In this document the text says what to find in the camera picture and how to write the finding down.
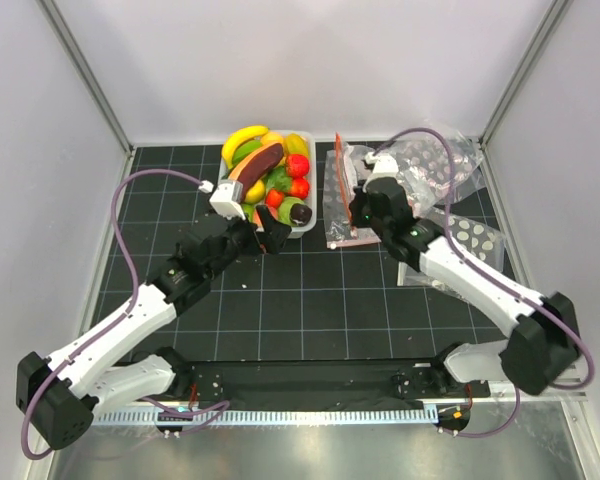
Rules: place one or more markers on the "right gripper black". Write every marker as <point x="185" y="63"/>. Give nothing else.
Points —
<point x="361" y="197"/>

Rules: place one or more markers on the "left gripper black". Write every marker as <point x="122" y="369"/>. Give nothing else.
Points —
<point x="273" y="233"/>

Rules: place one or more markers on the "dark purple eggplant toy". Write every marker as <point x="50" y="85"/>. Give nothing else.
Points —
<point x="294" y="212"/>

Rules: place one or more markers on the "zip bag red zipper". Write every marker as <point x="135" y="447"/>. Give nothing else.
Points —
<point x="344" y="169"/>

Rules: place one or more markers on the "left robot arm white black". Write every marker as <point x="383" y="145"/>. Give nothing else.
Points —
<point x="62" y="393"/>

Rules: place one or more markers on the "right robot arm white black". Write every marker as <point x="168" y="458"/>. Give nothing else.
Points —
<point x="540" y="331"/>

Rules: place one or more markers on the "white plastic food bin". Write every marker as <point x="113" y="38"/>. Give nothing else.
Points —
<point x="274" y="136"/>

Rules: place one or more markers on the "polka dot bag back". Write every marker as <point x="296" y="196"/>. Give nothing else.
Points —
<point x="424" y="170"/>

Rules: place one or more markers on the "polka dot bag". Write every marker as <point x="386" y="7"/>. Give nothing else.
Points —
<point x="479" y="239"/>
<point x="424" y="170"/>

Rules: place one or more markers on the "polka dot bag right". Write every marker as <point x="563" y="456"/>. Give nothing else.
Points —
<point x="479" y="239"/>

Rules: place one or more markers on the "red strawberry lower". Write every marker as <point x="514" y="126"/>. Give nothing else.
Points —
<point x="300" y="188"/>

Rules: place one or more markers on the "red strawberry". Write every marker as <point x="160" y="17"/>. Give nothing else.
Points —
<point x="297" y="165"/>
<point x="300" y="188"/>

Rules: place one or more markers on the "red strawberry upper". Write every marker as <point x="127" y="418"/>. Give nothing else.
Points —
<point x="297" y="165"/>

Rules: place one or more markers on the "hot dog toy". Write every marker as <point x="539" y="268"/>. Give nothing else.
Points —
<point x="257" y="164"/>

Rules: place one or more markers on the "black grid mat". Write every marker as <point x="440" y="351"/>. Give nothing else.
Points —
<point x="308" y="302"/>

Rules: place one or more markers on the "yellow starfruit toy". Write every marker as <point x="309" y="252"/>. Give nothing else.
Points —
<point x="296" y="144"/>

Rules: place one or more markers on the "yellow banana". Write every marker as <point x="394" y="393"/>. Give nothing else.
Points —
<point x="239" y="137"/>

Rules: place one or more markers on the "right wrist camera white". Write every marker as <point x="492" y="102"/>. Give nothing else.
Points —
<point x="380" y="165"/>

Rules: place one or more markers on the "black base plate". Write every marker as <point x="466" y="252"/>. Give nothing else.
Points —
<point x="320" y="385"/>

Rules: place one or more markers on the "slotted cable duct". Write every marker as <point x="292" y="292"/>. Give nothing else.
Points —
<point x="152" y="416"/>

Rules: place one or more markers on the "left aluminium frame post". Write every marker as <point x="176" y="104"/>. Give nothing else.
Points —
<point x="69" y="43"/>

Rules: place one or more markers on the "aluminium frame post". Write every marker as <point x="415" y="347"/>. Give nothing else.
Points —
<point x="532" y="54"/>
<point x="69" y="43"/>

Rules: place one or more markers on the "right aluminium frame post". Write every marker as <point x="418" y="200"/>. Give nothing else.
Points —
<point x="532" y="54"/>

